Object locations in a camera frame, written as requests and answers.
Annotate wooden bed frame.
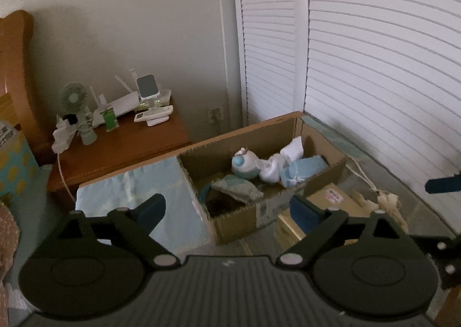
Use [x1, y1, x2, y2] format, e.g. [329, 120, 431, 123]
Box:
[434, 287, 461, 327]

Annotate white gadget with screen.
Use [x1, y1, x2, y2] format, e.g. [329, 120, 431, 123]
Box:
[136, 74, 158, 101]

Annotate white cloth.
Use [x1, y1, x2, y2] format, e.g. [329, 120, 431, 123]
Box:
[258, 136, 306, 183]

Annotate white power strip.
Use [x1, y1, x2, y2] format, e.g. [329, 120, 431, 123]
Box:
[51, 115, 84, 206]

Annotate brown floral quilt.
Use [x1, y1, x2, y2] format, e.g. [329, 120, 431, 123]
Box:
[0, 200, 21, 286]

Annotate yellow printed box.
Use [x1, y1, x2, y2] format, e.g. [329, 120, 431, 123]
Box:
[0, 94, 41, 202]

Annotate blue face masks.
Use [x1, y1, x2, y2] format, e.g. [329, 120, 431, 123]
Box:
[280, 155, 330, 189]

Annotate small green desk fan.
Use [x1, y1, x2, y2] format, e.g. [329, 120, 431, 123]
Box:
[59, 83, 99, 146]

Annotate white router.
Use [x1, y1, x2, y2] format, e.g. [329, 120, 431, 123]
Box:
[88, 75, 142, 128]

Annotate grey checked blanket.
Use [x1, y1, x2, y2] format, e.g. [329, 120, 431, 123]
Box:
[236, 115, 461, 315]

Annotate cardboard box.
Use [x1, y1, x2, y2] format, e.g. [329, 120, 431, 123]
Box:
[76, 113, 361, 247]
[176, 111, 348, 246]

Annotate round blue plush toy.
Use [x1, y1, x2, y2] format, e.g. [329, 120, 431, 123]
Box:
[231, 147, 261, 180]

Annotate wooden nightstand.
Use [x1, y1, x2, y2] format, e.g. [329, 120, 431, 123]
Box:
[47, 96, 193, 201]

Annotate white dock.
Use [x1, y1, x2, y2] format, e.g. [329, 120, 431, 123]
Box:
[135, 88, 172, 114]

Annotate grey teal sock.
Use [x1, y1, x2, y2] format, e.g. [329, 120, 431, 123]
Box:
[210, 174, 264, 204]

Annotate white remote control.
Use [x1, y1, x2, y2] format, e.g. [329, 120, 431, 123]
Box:
[133, 105, 174, 128]

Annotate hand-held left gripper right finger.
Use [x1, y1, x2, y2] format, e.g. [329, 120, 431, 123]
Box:
[275, 195, 413, 271]

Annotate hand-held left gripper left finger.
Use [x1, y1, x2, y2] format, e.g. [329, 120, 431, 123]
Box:
[32, 193, 181, 271]

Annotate teal bed sheet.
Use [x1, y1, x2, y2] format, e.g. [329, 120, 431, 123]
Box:
[6, 163, 80, 279]

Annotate small green box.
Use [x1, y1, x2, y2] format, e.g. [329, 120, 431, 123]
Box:
[102, 105, 120, 132]

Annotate white louvered wardrobe door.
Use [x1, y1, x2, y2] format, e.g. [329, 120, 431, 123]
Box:
[304, 0, 461, 236]
[230, 0, 309, 127]

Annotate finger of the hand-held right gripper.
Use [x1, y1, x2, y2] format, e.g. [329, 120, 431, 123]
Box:
[411, 235, 461, 290]
[424, 174, 461, 195]

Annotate wooden headboard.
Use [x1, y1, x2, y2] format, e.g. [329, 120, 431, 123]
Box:
[0, 9, 54, 166]

